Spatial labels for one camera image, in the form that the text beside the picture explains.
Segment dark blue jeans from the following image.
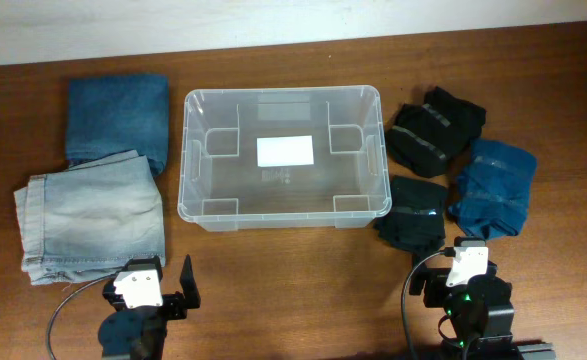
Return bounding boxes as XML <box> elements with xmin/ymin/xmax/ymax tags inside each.
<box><xmin>65</xmin><ymin>74</ymin><xmax>170</xmax><ymax>176</ymax></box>

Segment light blue jeans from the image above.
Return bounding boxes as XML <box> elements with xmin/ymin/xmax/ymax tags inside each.
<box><xmin>14</xmin><ymin>150</ymin><xmax>166</xmax><ymax>286</ymax></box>

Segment black garment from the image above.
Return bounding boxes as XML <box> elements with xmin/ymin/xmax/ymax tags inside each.
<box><xmin>374</xmin><ymin>176</ymin><xmax>448</xmax><ymax>256</ymax></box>
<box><xmin>385</xmin><ymin>87</ymin><xmax>487</xmax><ymax>178</ymax></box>

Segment blue garment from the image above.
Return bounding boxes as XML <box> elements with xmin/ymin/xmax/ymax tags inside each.
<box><xmin>448</xmin><ymin>139</ymin><xmax>537</xmax><ymax>240</ymax></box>

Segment clear plastic storage bin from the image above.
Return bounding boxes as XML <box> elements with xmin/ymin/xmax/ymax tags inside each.
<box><xmin>177</xmin><ymin>85</ymin><xmax>392</xmax><ymax>232</ymax></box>

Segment white label in bin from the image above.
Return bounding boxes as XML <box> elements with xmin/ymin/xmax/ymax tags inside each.
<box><xmin>256</xmin><ymin>135</ymin><xmax>314</xmax><ymax>168</ymax></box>

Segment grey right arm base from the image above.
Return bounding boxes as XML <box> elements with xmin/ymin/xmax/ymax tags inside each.
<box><xmin>515</xmin><ymin>343</ymin><xmax>557</xmax><ymax>360</ymax></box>

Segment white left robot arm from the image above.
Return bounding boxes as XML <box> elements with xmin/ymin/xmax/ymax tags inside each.
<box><xmin>98</xmin><ymin>256</ymin><xmax>201</xmax><ymax>360</ymax></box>

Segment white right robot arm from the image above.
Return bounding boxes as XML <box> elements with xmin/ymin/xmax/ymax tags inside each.
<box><xmin>401</xmin><ymin>260</ymin><xmax>520</xmax><ymax>360</ymax></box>

